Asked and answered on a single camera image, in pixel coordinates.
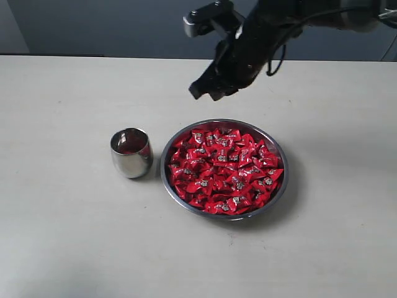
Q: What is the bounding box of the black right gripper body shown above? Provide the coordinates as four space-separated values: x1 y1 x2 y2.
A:
213 1 300 89

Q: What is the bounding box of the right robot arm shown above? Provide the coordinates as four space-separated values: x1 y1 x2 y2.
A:
183 0 396 101

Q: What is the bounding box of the stainless steel bowl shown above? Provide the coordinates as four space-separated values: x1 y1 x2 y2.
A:
159 119 289 220

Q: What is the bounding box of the stainless steel cup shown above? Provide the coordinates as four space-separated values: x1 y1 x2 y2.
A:
110 128 153 179

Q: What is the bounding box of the black cable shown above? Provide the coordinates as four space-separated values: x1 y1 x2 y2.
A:
265 6 397 77

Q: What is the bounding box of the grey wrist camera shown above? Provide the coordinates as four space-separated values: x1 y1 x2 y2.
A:
183 1 234 38

